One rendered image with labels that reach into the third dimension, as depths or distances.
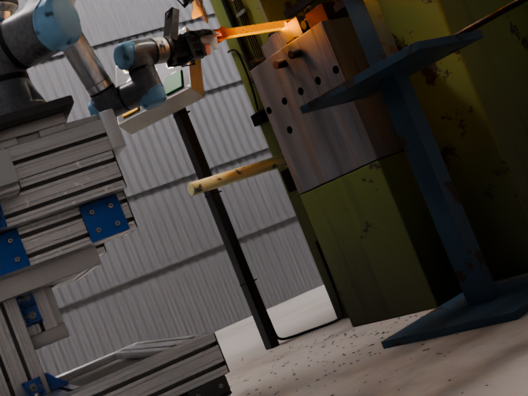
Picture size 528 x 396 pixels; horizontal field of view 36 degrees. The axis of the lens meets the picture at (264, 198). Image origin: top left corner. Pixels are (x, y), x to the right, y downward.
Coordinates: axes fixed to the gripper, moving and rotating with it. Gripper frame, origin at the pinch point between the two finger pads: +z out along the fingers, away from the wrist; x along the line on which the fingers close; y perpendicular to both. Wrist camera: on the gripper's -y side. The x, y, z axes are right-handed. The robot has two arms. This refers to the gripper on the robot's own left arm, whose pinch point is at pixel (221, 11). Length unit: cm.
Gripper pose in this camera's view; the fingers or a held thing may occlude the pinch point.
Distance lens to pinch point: 259.5
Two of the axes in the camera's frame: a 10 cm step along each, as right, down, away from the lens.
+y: -4.5, 6.8, -5.8
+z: 6.8, 6.8, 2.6
